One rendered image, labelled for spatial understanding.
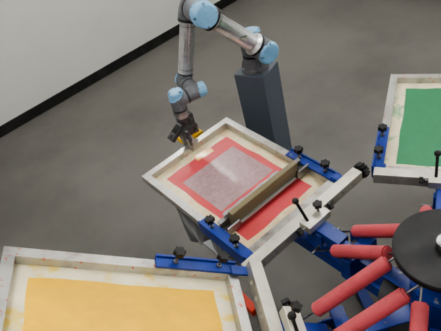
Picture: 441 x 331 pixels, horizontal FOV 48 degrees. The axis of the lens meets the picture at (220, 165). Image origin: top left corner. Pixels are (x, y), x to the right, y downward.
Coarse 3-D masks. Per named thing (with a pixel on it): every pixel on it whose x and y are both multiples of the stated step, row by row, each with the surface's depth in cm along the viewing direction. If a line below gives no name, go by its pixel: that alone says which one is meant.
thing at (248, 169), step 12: (216, 144) 265; (228, 144) 263; (216, 156) 258; (228, 156) 256; (240, 156) 254; (252, 156) 252; (216, 168) 251; (228, 168) 249; (240, 168) 248; (252, 168) 246; (264, 168) 244; (276, 168) 243; (240, 180) 242; (252, 180) 240; (264, 180) 238; (300, 180) 234; (288, 192) 229; (300, 192) 228; (276, 204) 226; (288, 204) 224
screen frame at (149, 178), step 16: (224, 128) 273; (240, 128) 265; (272, 144) 251; (176, 160) 259; (288, 160) 243; (144, 176) 252; (320, 176) 229; (160, 192) 243; (320, 192) 221; (192, 208) 229; (304, 208) 216
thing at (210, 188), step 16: (192, 160) 259; (176, 176) 253; (192, 176) 250; (208, 176) 248; (224, 176) 246; (192, 192) 242; (208, 192) 240; (224, 192) 238; (240, 192) 235; (208, 208) 232; (224, 208) 230; (272, 208) 224; (240, 224) 221; (256, 224) 219
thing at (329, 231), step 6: (324, 222) 202; (318, 228) 200; (324, 228) 200; (330, 228) 199; (336, 228) 198; (312, 234) 204; (324, 234) 197; (330, 234) 197; (336, 234) 196; (342, 234) 196; (324, 240) 199; (330, 240) 196; (336, 240) 194; (342, 240) 194; (330, 246) 198
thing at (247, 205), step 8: (288, 168) 226; (296, 168) 229; (280, 176) 224; (288, 176) 227; (296, 176) 232; (264, 184) 222; (272, 184) 222; (280, 184) 226; (256, 192) 219; (264, 192) 221; (272, 192) 225; (248, 200) 216; (256, 200) 219; (232, 208) 215; (240, 208) 214; (248, 208) 218; (232, 216) 213; (240, 216) 216
